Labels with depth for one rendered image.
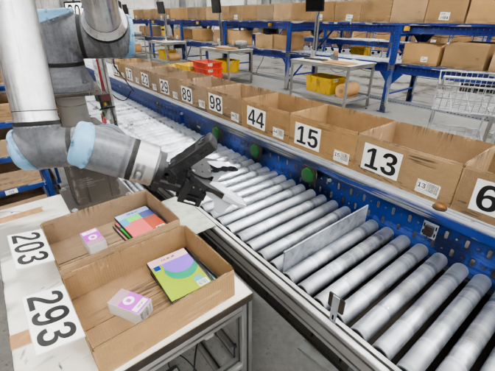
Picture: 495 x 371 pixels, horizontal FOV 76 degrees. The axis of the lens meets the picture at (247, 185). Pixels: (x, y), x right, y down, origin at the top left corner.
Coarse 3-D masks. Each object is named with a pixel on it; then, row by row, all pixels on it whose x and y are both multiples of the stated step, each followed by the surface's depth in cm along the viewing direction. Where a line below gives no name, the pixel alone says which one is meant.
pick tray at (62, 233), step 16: (144, 192) 128; (96, 208) 118; (112, 208) 122; (128, 208) 126; (160, 208) 122; (48, 224) 109; (64, 224) 112; (80, 224) 116; (96, 224) 120; (112, 224) 122; (176, 224) 109; (48, 240) 110; (64, 240) 114; (80, 240) 114; (112, 240) 113; (128, 240) 99; (64, 256) 106; (80, 256) 106; (96, 256) 94; (64, 272) 90
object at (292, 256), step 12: (348, 216) 118; (360, 216) 124; (336, 228) 115; (348, 228) 122; (312, 240) 108; (324, 240) 113; (288, 252) 101; (300, 252) 106; (312, 252) 111; (288, 264) 104
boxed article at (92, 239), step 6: (84, 234) 110; (90, 234) 110; (96, 234) 110; (84, 240) 107; (90, 240) 107; (96, 240) 107; (102, 240) 107; (90, 246) 104; (96, 246) 105; (102, 246) 107; (90, 252) 106
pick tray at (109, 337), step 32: (128, 256) 97; (160, 256) 105; (96, 288) 94; (128, 288) 93; (160, 288) 93; (224, 288) 88; (96, 320) 83; (160, 320) 76; (192, 320) 84; (96, 352) 67; (128, 352) 73
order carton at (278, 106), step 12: (252, 96) 187; (264, 96) 192; (276, 96) 198; (288, 96) 193; (264, 108) 169; (276, 108) 202; (288, 108) 195; (300, 108) 188; (276, 120) 164; (288, 120) 158; (264, 132) 175; (288, 132) 161; (288, 144) 164
